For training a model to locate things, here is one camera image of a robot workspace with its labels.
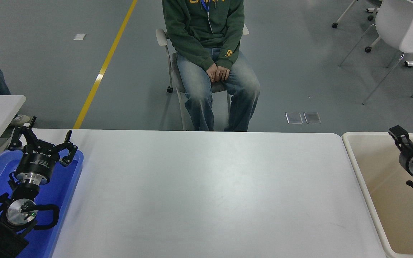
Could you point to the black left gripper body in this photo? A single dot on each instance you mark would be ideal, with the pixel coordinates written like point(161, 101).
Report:
point(38, 163)

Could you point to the person's left hand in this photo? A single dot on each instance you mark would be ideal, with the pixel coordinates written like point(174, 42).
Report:
point(223, 73)

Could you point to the clear floor plate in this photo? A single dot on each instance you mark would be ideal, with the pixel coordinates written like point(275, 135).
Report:
point(312, 117)
point(294, 118)

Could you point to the large pale plastic bin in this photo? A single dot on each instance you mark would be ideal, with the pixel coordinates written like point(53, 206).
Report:
point(385, 200)

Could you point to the white shell chair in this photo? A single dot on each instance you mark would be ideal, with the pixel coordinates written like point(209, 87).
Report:
point(393, 21)

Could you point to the grey chair with castors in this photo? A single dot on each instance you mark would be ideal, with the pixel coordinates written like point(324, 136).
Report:
point(161, 36)

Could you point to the person's right hand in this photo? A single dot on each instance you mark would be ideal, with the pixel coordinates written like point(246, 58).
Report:
point(213, 73)

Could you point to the blue plastic tray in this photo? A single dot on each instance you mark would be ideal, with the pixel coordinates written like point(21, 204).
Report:
point(66, 186)

